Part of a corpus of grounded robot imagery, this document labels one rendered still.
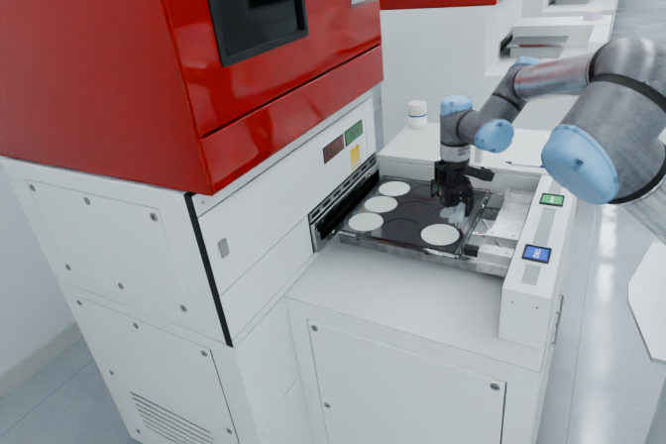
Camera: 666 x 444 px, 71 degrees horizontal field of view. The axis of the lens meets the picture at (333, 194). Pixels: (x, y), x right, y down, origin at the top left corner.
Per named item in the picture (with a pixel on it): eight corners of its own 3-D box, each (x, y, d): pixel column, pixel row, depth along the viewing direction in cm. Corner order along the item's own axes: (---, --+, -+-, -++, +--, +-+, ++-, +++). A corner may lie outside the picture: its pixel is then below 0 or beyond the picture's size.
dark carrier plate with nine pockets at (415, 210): (336, 230, 135) (336, 228, 135) (384, 178, 161) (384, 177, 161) (455, 255, 119) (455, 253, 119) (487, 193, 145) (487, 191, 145)
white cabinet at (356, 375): (319, 483, 161) (282, 297, 124) (417, 305, 234) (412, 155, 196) (516, 582, 131) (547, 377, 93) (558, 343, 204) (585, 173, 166)
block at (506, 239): (485, 243, 124) (486, 234, 123) (488, 236, 127) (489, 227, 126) (516, 249, 121) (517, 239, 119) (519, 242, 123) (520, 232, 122)
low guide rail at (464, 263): (340, 243, 143) (339, 234, 141) (343, 239, 144) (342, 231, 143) (513, 280, 119) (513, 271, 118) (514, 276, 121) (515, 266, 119)
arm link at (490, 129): (514, 100, 98) (478, 90, 107) (483, 145, 99) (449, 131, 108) (531, 120, 103) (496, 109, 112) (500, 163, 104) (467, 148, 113)
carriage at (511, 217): (476, 271, 119) (477, 262, 118) (505, 203, 146) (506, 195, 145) (509, 278, 115) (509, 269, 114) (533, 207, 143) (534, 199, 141)
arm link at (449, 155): (458, 134, 121) (479, 143, 114) (458, 150, 123) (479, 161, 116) (433, 141, 118) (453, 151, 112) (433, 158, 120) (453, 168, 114)
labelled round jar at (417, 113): (405, 129, 181) (404, 105, 177) (412, 123, 186) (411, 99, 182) (423, 130, 178) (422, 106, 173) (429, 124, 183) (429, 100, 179)
